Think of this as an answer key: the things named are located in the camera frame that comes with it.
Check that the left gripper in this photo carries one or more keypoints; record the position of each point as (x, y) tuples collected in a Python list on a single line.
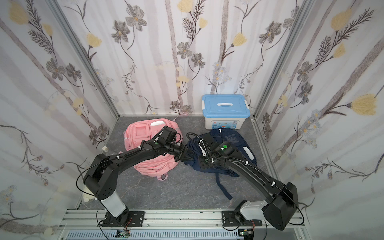
[(182, 153)]

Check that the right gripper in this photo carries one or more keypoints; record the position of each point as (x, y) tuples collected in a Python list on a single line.
[(202, 157)]

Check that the navy blue backpack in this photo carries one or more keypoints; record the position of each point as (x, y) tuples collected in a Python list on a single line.
[(204, 149)]

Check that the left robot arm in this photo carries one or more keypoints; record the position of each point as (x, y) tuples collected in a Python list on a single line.
[(92, 176)]

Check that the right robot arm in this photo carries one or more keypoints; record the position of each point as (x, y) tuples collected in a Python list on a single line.
[(280, 200)]

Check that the pink backpack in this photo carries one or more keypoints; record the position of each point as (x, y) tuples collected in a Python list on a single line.
[(145, 155)]

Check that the white box with blue lid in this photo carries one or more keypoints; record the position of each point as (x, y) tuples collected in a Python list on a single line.
[(225, 111)]

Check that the bag of white pieces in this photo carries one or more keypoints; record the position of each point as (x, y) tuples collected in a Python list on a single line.
[(87, 195)]

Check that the small circuit board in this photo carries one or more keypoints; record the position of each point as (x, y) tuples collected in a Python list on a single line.
[(123, 234)]

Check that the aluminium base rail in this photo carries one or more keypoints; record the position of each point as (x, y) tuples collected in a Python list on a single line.
[(180, 220)]

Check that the white slotted cable duct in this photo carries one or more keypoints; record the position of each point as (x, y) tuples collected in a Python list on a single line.
[(217, 234)]

